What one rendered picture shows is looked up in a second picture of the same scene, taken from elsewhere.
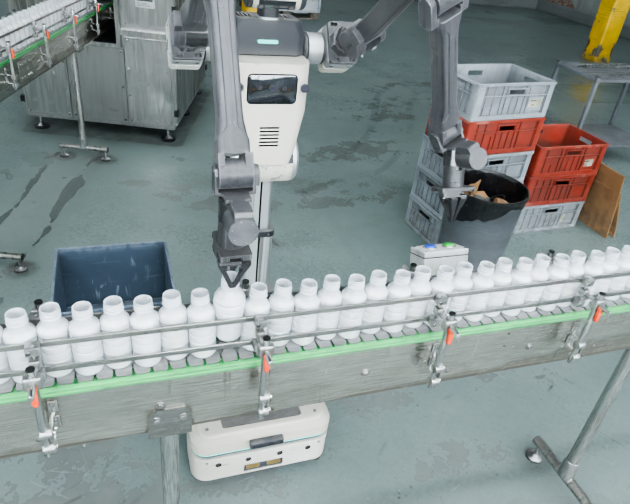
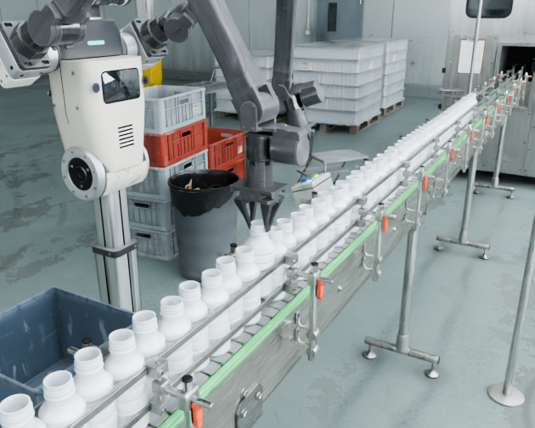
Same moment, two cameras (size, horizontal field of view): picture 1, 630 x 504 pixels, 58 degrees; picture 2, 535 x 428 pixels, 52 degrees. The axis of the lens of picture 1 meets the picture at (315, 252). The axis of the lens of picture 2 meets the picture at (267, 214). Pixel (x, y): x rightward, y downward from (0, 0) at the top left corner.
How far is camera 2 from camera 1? 88 cm
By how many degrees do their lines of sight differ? 36
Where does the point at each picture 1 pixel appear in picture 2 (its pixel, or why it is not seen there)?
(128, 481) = not seen: outside the picture
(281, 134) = (134, 131)
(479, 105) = (164, 118)
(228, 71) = (226, 14)
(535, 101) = (196, 106)
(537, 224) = not seen: hidden behind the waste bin
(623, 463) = (413, 326)
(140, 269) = (35, 333)
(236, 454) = not seen: outside the picture
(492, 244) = (230, 225)
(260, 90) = (113, 87)
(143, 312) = (219, 284)
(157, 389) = (241, 372)
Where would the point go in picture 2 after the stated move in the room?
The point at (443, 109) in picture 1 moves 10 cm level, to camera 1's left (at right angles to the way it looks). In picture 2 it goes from (290, 58) to (262, 59)
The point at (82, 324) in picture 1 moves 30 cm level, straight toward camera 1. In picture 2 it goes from (181, 320) to (357, 363)
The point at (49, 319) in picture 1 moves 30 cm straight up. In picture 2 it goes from (153, 328) to (137, 140)
